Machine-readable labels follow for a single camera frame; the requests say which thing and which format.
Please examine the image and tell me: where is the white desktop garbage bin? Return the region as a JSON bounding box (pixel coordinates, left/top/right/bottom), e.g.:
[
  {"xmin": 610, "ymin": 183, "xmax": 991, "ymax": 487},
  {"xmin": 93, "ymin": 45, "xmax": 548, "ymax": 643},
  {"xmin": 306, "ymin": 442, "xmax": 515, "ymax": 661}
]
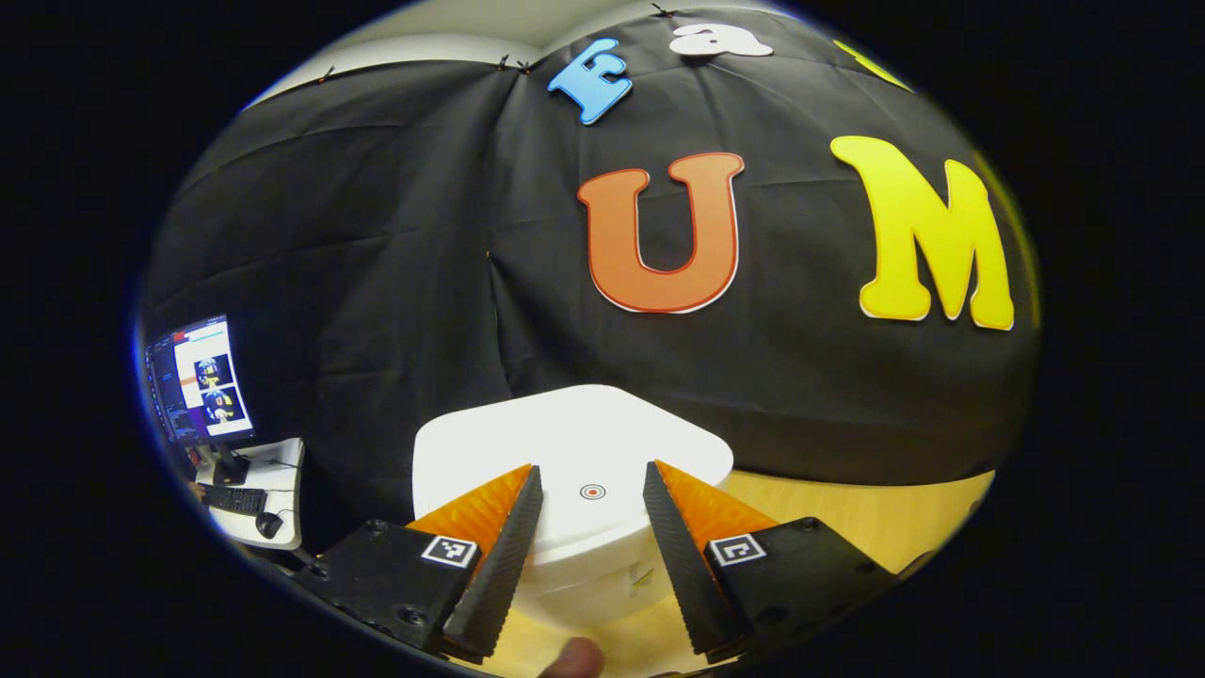
[{"xmin": 412, "ymin": 384, "xmax": 734, "ymax": 630}]

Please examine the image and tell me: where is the wooden desktop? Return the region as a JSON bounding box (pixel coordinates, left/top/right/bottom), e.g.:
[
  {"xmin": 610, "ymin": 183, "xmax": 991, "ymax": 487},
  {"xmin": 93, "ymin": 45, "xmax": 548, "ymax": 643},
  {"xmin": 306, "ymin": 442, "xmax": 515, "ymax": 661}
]
[{"xmin": 452, "ymin": 468, "xmax": 996, "ymax": 678}]

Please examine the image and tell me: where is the white side desk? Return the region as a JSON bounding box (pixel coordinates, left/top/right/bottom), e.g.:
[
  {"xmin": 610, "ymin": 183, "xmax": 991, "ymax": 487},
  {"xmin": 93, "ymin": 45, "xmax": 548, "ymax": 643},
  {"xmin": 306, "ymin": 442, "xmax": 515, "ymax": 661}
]
[{"xmin": 193, "ymin": 438, "xmax": 305, "ymax": 550}]

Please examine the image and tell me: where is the computer monitor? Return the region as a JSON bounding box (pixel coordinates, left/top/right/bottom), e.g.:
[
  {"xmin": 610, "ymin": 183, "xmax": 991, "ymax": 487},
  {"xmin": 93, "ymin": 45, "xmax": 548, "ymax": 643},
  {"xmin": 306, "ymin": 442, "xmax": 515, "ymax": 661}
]
[{"xmin": 144, "ymin": 315, "xmax": 255, "ymax": 486}]

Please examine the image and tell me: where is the black keyboard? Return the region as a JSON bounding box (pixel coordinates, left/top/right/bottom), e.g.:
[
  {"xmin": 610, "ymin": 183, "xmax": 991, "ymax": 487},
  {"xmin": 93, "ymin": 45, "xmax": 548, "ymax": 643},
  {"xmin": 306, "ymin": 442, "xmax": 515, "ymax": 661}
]
[{"xmin": 200, "ymin": 483, "xmax": 267, "ymax": 516}]

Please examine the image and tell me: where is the black backdrop cloth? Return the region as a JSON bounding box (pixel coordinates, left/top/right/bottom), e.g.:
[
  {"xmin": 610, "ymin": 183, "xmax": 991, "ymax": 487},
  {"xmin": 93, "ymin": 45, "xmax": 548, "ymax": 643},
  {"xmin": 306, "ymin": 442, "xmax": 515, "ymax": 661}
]
[{"xmin": 139, "ymin": 8, "xmax": 1041, "ymax": 557}]

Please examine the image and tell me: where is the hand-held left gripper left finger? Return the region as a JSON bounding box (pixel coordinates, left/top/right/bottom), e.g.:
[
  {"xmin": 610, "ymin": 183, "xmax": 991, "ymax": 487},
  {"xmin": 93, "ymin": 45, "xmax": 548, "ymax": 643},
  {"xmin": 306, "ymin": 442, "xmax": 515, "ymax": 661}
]
[{"xmin": 297, "ymin": 464, "xmax": 544, "ymax": 665}]

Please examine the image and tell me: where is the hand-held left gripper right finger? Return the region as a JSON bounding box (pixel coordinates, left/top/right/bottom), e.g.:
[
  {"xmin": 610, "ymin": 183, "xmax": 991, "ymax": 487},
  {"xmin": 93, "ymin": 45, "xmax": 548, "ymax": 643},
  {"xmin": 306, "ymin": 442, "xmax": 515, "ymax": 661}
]
[{"xmin": 643, "ymin": 460, "xmax": 895, "ymax": 657}]

